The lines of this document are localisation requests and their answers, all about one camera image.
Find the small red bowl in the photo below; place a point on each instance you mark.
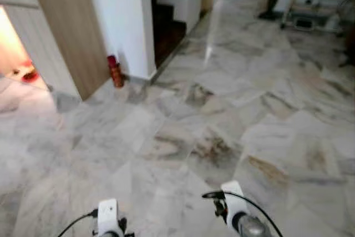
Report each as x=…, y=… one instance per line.
x=29, y=75

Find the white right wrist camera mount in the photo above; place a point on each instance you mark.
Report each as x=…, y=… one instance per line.
x=235, y=199

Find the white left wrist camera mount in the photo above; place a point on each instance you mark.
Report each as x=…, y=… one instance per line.
x=107, y=216

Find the dark brown furniture piece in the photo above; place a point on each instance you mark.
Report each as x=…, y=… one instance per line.
x=351, y=45

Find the light wood cabinet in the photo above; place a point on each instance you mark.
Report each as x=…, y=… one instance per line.
x=66, y=31

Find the dark wooden staircase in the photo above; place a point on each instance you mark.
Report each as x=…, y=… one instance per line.
x=166, y=31

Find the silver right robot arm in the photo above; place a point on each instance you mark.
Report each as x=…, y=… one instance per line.
x=253, y=227

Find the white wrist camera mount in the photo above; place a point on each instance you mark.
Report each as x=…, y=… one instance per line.
x=235, y=199
x=107, y=216

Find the red spray can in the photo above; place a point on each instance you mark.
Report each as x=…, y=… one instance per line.
x=115, y=72

